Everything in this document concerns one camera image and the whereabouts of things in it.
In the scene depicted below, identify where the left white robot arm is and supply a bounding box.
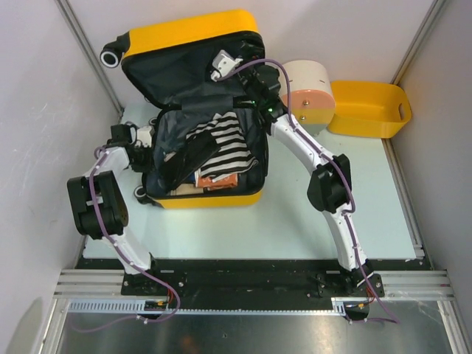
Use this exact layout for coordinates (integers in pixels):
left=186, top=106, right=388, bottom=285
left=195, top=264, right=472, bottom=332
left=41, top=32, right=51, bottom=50
left=67, top=122, right=163, bottom=295

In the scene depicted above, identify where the black rolled pouch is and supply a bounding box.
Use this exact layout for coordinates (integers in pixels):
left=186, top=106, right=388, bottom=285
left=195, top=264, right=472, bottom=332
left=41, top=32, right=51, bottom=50
left=159, top=137, right=219, bottom=192

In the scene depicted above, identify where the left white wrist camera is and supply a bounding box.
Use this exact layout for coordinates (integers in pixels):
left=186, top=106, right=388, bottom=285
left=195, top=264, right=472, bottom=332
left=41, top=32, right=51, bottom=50
left=134, top=125, right=154, bottom=148

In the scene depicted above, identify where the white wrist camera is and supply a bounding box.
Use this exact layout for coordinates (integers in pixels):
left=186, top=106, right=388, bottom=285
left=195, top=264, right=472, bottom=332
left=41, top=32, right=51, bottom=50
left=210, top=49, right=243, bottom=82
left=134, top=125, right=154, bottom=148

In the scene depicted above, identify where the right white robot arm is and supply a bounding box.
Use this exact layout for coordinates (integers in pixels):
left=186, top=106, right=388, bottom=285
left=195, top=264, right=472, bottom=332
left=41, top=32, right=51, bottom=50
left=233, top=59, right=378, bottom=297

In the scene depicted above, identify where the aluminium frame rail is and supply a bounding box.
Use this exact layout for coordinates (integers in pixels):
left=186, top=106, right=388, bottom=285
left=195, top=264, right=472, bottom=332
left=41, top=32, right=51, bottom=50
left=53, top=270, right=454, bottom=316

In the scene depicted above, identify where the yellow plastic basket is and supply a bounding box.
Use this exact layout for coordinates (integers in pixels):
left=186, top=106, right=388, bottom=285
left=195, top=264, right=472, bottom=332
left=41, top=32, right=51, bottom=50
left=327, top=80, right=412, bottom=139

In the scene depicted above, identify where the white round drawer cabinet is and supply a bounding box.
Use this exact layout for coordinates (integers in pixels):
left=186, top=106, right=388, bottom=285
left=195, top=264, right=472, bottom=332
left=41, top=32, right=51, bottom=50
left=279, top=60, right=336, bottom=136

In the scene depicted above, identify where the beige tube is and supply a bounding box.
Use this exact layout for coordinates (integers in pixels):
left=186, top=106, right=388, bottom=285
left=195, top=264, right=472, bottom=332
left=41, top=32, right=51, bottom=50
left=168, top=184, right=204, bottom=196

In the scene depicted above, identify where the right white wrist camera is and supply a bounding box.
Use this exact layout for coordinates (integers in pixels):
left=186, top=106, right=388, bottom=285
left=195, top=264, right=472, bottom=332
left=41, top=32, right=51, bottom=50
left=210, top=49, right=243, bottom=82

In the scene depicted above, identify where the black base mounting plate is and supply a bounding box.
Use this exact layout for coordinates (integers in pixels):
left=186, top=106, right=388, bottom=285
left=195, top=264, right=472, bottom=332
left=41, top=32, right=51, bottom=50
left=79, top=260, right=427, bottom=301

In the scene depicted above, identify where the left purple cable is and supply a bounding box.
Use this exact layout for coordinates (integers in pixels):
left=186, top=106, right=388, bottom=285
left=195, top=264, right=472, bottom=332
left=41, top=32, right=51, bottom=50
left=69, top=146, right=181, bottom=333

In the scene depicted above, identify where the yellow Pikachu suitcase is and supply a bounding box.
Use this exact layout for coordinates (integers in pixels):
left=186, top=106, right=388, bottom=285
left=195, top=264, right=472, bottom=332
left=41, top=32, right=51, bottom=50
left=100, top=10, right=268, bottom=209

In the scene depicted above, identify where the orange white packet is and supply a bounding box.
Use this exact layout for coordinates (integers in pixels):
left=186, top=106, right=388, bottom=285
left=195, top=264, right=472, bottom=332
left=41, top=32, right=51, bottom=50
left=196, top=173, right=238, bottom=191

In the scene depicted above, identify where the black white striped cloth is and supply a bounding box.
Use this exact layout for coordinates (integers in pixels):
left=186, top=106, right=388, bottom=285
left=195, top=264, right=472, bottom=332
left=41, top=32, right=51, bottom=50
left=186, top=111, right=258, bottom=181

